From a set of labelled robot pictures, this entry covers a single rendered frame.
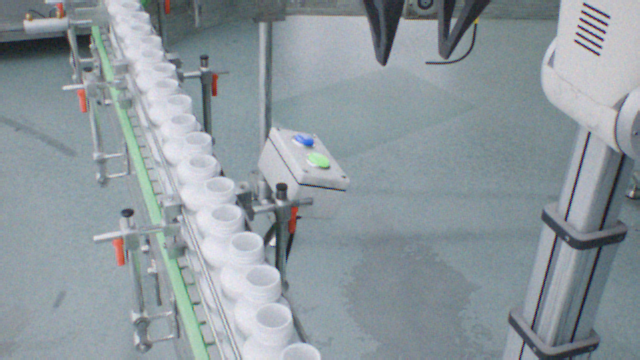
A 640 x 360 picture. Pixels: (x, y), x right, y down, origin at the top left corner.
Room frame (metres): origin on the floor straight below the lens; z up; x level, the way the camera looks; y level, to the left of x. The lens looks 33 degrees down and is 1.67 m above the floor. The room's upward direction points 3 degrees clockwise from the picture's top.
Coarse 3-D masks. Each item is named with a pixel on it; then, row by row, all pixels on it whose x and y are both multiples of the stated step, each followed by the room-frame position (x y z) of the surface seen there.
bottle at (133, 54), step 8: (136, 24) 1.26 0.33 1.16; (144, 24) 1.26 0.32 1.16; (136, 32) 1.23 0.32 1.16; (144, 32) 1.23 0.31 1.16; (136, 40) 1.23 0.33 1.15; (128, 48) 1.24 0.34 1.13; (136, 48) 1.23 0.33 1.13; (128, 56) 1.22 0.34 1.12; (136, 56) 1.22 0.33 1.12; (136, 96) 1.22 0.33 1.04; (136, 104) 1.22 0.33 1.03
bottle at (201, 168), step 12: (204, 156) 0.82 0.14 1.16; (192, 168) 0.79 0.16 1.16; (204, 168) 0.79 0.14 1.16; (216, 168) 0.80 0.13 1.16; (192, 180) 0.79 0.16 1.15; (204, 180) 0.79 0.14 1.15; (192, 192) 0.79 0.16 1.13; (192, 204) 0.78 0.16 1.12; (204, 204) 0.78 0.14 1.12; (192, 216) 0.78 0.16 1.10; (192, 252) 0.78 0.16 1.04
